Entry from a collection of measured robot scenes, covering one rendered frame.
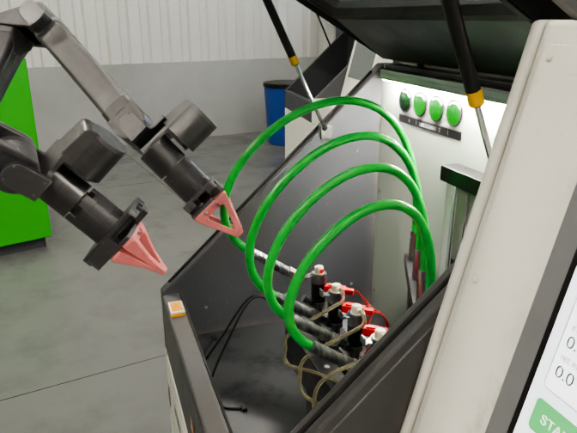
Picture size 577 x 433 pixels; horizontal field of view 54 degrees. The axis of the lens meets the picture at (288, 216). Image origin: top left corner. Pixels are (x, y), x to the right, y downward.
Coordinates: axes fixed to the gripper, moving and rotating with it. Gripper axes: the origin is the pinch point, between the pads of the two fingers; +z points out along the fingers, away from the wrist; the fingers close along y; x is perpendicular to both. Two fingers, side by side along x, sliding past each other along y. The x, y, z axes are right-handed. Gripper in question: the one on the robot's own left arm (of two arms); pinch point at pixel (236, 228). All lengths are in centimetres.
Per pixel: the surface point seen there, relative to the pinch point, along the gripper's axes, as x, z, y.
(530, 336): -17, 23, -44
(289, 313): 1.0, 10.5, -22.1
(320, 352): 2.3, 18.5, -19.9
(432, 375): -7.0, 27.0, -30.2
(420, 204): -23.7, 16.1, -11.3
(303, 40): -189, -33, 731
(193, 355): 23.5, 12.2, 7.9
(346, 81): -103, 20, 322
